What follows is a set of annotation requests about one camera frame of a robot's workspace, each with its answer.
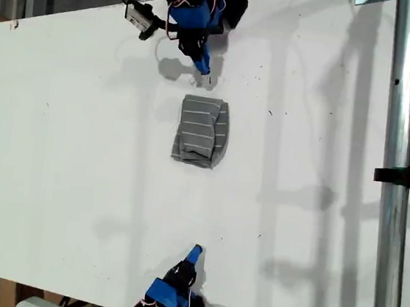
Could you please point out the grey striped towel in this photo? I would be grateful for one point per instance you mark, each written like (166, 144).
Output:
(196, 130)

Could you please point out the black camera stalk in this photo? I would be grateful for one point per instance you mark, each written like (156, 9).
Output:
(153, 25)

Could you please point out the steel post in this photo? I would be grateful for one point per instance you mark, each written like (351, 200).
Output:
(402, 109)

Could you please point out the black clamp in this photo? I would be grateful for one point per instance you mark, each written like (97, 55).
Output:
(409, 177)

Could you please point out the black camera box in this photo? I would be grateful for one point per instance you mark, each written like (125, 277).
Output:
(137, 14)

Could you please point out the white box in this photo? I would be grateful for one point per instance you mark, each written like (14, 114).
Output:
(39, 306)

